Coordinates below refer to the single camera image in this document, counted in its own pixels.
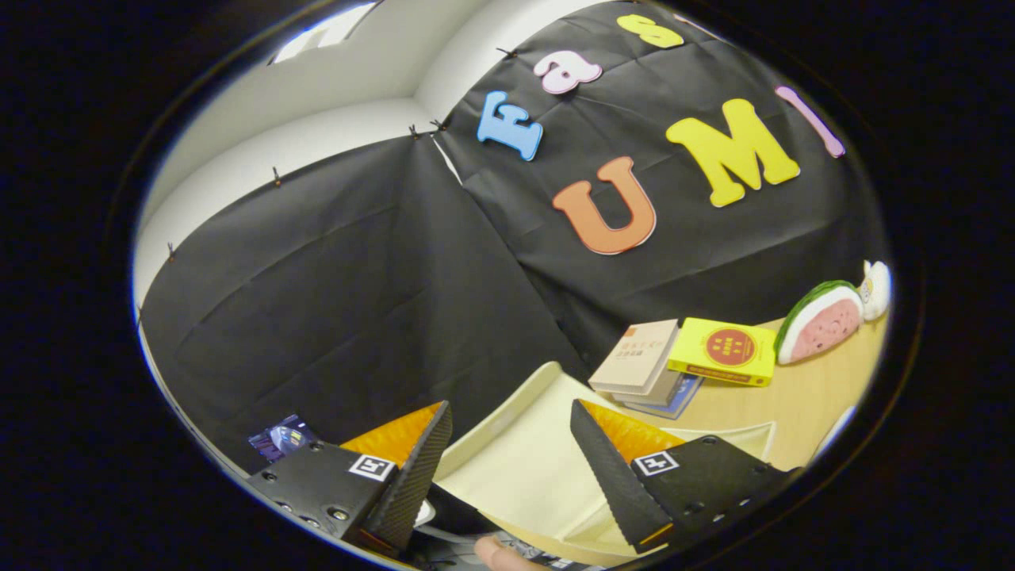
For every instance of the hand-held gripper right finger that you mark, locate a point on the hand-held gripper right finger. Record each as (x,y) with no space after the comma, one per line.
(610,476)

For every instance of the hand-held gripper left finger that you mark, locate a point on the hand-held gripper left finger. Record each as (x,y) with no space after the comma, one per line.
(416,476)

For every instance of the cream storage box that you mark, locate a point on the cream storage box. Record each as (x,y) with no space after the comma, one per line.
(531,468)

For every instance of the blue book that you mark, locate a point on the blue book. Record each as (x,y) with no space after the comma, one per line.
(674,406)

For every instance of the gray book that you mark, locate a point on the gray book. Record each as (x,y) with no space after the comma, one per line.
(662,392)

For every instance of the glossy purple packet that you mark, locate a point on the glossy purple packet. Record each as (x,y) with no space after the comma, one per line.
(281,438)

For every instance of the yellow book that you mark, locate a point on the yellow book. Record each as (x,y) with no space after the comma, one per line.
(725,349)

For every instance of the watermelon plush toy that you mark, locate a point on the watermelon plush toy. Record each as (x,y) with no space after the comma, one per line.
(825,325)

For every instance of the white plush toy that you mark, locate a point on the white plush toy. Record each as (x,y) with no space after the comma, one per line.
(876,289)

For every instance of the ceiling light panel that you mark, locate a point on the ceiling light panel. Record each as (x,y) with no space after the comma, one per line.
(325,32)

